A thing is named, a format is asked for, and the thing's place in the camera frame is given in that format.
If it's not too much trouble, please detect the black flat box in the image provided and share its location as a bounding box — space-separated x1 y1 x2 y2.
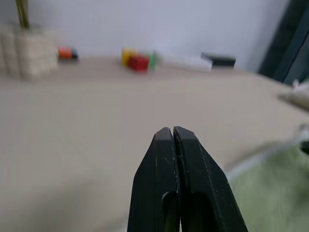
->
200 52 236 69

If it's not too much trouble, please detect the beige cloth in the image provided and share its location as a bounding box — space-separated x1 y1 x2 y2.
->
277 79 309 108

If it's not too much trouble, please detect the yellow block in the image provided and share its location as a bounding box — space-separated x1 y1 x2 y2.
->
121 47 139 67

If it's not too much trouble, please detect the orange and black object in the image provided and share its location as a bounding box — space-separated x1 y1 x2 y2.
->
57 46 79 60

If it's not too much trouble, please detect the cream woven basket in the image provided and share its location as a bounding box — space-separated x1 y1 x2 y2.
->
0 23 60 78

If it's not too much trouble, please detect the dark green curtain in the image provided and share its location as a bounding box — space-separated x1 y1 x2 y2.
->
257 0 309 85

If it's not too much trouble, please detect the white flat box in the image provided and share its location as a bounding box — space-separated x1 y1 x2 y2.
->
154 50 213 72

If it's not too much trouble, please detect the olive green plant stem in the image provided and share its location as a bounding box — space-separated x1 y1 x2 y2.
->
14 0 30 29

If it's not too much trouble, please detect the red block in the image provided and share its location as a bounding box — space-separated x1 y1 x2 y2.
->
127 55 150 72

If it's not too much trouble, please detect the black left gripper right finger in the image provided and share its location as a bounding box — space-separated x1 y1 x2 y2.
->
173 126 249 232

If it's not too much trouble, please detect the light green towel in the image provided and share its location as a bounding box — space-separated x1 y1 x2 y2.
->
224 139 309 232

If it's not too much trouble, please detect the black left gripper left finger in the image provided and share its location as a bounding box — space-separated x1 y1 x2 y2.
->
126 127 182 232

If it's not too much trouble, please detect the green block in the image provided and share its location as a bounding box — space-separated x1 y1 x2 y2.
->
147 52 157 71

